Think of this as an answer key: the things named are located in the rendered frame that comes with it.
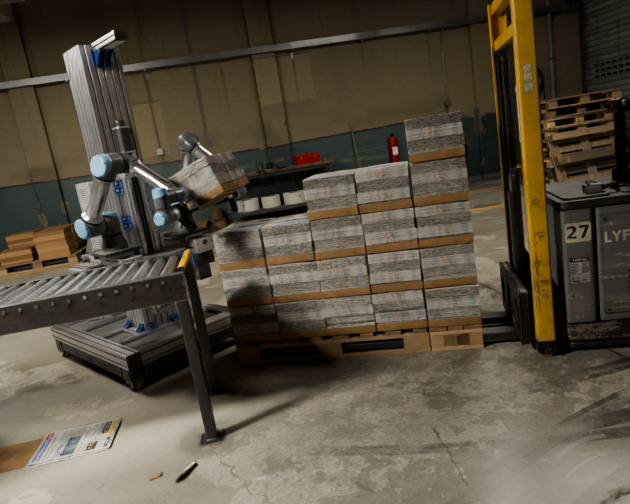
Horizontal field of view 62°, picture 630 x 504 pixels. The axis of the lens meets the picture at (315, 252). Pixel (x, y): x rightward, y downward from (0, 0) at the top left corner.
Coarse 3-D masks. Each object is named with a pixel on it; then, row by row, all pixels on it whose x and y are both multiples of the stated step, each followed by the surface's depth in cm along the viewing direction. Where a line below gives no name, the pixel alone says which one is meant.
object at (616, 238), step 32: (576, 192) 266; (608, 192) 252; (576, 224) 253; (608, 224) 251; (576, 256) 257; (608, 256) 254; (576, 288) 260; (608, 288) 258; (576, 320) 264; (608, 320) 262
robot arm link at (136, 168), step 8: (120, 152) 285; (128, 160) 285; (136, 160) 286; (128, 168) 285; (136, 168) 284; (144, 168) 284; (136, 176) 287; (144, 176) 282; (152, 176) 281; (160, 176) 282; (152, 184) 281; (160, 184) 279; (168, 184) 278; (176, 192) 274; (184, 192) 278; (176, 200) 274; (184, 200) 282
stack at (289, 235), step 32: (256, 224) 315; (288, 224) 295; (320, 224) 292; (352, 224) 289; (384, 224) 286; (416, 224) 295; (224, 256) 307; (256, 256) 303; (352, 256) 294; (384, 256) 290; (416, 256) 286; (224, 288) 311; (256, 288) 308; (288, 288) 305; (320, 288) 302; (256, 320) 313; (288, 320) 309; (320, 320) 305; (352, 320) 302; (384, 320) 298; (416, 320) 295; (256, 352) 317; (288, 352) 328; (320, 352) 310; (352, 352) 308; (384, 352) 303; (416, 352) 299
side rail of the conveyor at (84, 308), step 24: (96, 288) 223; (120, 288) 222; (144, 288) 224; (168, 288) 226; (0, 312) 216; (24, 312) 218; (48, 312) 219; (72, 312) 221; (96, 312) 223; (120, 312) 224
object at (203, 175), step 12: (204, 156) 289; (216, 156) 301; (192, 168) 292; (204, 168) 291; (216, 168) 295; (168, 180) 298; (180, 180) 296; (192, 180) 295; (204, 180) 292; (216, 180) 290; (228, 180) 303; (192, 192) 296; (204, 192) 293; (228, 192) 300; (204, 204) 297
